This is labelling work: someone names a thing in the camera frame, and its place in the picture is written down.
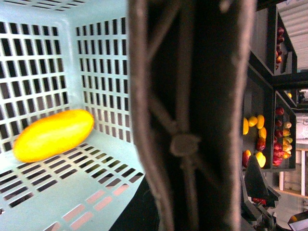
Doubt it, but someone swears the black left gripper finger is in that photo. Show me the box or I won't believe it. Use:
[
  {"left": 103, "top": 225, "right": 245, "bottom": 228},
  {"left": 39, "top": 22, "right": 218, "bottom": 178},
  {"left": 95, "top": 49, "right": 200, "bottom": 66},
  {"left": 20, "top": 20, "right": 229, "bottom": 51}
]
[{"left": 244, "top": 155, "right": 269, "bottom": 198}]

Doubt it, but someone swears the brown plastic basket handle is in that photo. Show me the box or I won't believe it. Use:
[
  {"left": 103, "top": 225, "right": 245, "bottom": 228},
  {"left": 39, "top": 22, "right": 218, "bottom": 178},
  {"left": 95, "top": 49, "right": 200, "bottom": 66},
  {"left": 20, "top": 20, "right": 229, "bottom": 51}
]
[{"left": 128, "top": 0, "right": 257, "bottom": 231}]

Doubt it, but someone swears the yellow mango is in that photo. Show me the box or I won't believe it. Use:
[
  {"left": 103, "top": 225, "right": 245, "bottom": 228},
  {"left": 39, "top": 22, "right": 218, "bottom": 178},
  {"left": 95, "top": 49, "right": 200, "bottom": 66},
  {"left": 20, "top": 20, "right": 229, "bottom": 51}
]
[{"left": 13, "top": 109, "right": 94, "bottom": 163}]

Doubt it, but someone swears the light teal plastic basket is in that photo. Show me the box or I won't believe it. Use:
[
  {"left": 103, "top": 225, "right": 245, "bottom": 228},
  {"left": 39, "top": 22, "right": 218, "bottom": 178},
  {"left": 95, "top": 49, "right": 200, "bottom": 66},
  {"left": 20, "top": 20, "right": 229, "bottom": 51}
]
[{"left": 0, "top": 0, "right": 146, "bottom": 231}]

